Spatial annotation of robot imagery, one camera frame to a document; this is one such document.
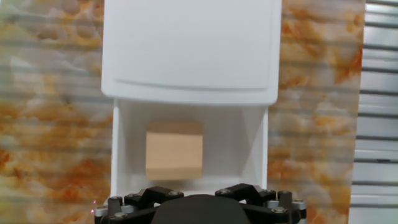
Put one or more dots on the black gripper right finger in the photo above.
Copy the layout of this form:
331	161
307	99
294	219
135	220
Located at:
264	202

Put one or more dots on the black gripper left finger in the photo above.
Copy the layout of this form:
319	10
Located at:
133	205

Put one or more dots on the wooden block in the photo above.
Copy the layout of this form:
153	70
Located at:
174	152

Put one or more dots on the white drawer with knob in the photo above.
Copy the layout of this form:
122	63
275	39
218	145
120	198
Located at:
233	140

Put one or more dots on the orange marble pattern mat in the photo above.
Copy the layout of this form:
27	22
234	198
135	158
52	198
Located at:
46	124

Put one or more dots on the white drawer cabinet frame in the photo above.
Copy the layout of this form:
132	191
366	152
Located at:
189	46

